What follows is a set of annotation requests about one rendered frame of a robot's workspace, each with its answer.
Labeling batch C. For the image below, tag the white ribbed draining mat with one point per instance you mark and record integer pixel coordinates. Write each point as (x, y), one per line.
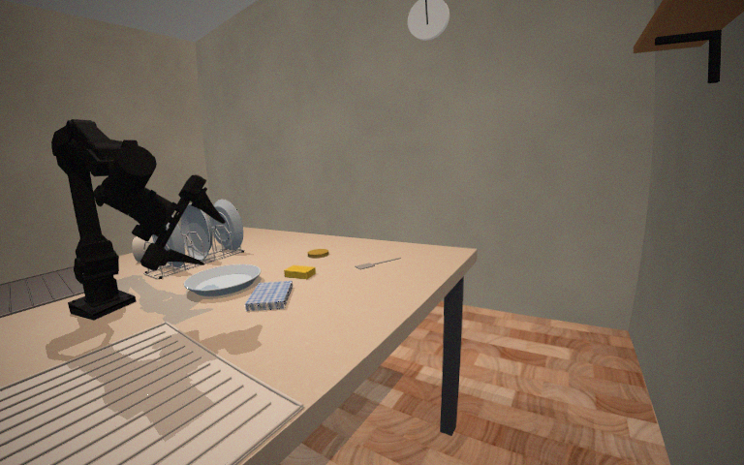
(157, 397)

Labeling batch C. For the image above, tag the yellow sponge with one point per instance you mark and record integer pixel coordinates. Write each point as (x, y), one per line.
(300, 272)

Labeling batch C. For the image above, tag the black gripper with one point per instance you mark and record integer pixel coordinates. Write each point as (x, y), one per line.
(155, 212)

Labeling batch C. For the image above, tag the olive-brown round disc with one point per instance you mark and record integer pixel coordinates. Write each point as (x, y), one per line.
(318, 253)

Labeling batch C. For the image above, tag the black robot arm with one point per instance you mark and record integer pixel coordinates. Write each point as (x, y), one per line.
(128, 173)

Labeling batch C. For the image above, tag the grey mug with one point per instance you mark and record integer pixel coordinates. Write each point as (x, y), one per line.
(137, 247)

